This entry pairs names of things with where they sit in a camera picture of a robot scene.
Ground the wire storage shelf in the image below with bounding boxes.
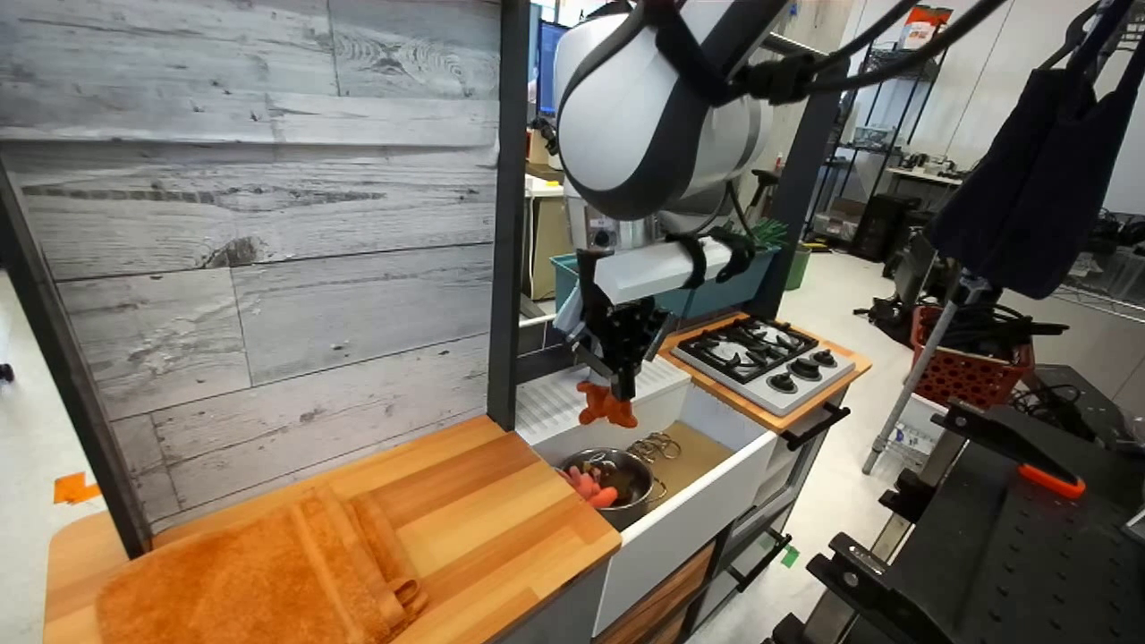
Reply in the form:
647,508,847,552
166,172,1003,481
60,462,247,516
808,56,946,245

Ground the toy gas stove top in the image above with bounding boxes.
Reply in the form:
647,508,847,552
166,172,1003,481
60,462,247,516
673,317,854,415

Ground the orange plush toy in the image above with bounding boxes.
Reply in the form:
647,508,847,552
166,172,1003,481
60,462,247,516
579,379,636,430

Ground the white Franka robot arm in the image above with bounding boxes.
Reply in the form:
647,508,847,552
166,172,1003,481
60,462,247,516
556,0,821,397

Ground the brown cardboard sink liner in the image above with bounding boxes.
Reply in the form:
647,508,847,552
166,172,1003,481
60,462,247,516
633,422,729,504

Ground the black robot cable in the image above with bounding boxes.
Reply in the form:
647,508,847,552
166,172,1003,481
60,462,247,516
712,0,1013,102

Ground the black hanging bag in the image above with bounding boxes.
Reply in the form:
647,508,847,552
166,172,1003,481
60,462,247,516
932,0,1145,298

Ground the black metal frame post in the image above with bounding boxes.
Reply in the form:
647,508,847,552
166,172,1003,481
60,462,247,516
487,0,531,430

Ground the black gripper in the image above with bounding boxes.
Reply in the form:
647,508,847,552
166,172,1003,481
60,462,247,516
575,249,664,390

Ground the black perforated mount table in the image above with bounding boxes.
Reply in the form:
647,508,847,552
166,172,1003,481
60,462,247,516
765,365,1145,644

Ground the steel mixing bowl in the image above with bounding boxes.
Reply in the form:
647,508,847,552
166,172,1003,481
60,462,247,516
557,446,655,524

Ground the red perforated crate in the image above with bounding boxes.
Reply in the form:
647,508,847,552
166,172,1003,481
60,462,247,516
917,313,1033,409

